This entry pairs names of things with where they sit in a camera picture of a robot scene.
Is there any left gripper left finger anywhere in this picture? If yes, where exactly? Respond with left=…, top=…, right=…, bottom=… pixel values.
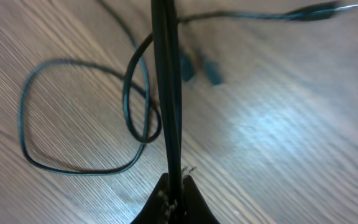
left=131, top=173, right=169, bottom=224

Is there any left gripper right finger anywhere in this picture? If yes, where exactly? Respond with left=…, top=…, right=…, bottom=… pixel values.
left=183, top=175, right=219, bottom=224

